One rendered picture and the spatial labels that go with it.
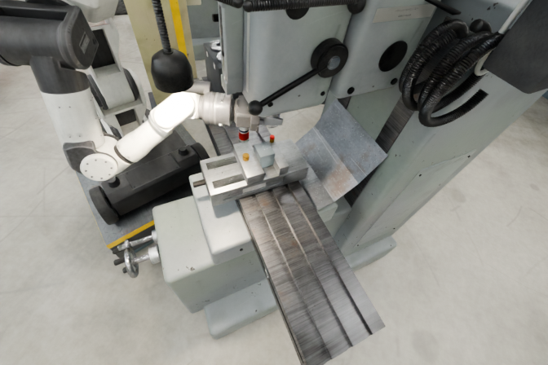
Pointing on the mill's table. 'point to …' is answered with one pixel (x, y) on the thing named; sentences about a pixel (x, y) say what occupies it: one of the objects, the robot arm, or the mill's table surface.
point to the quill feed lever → (325, 63)
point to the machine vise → (217, 179)
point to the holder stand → (213, 53)
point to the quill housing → (287, 26)
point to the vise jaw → (252, 171)
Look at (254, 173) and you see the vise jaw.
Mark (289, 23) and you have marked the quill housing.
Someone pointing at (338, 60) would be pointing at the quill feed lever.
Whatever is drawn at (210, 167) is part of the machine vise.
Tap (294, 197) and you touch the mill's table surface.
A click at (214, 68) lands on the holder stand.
